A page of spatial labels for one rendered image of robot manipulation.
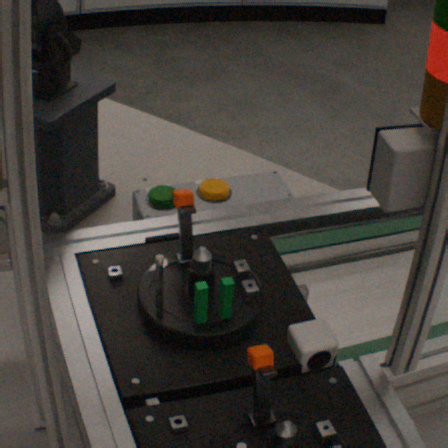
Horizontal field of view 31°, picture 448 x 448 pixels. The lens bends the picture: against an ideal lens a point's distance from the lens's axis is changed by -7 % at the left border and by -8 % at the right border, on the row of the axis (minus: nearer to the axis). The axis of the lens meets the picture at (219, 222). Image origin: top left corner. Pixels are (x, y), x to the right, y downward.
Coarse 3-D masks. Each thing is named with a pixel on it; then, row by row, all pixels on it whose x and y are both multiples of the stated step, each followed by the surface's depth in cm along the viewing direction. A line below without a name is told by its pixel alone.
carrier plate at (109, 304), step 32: (96, 256) 100; (128, 256) 101; (256, 256) 102; (96, 288) 96; (128, 288) 96; (288, 288) 98; (96, 320) 92; (128, 320) 92; (288, 320) 93; (128, 352) 88; (160, 352) 88; (192, 352) 89; (224, 352) 89; (288, 352) 89; (128, 384) 84; (160, 384) 84; (192, 384) 85; (224, 384) 86
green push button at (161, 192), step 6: (156, 186) 112; (162, 186) 112; (168, 186) 112; (150, 192) 111; (156, 192) 111; (162, 192) 111; (168, 192) 111; (150, 198) 110; (156, 198) 110; (162, 198) 110; (168, 198) 110; (156, 204) 110; (162, 204) 110; (168, 204) 110
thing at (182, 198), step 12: (180, 192) 94; (192, 192) 94; (180, 204) 94; (192, 204) 94; (180, 216) 95; (180, 228) 95; (180, 240) 96; (192, 240) 96; (180, 252) 96; (192, 252) 96
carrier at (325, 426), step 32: (288, 384) 85; (320, 384) 85; (352, 384) 86; (128, 416) 81; (160, 416) 81; (192, 416) 81; (224, 416) 81; (288, 416) 79; (320, 416) 82; (352, 416) 82
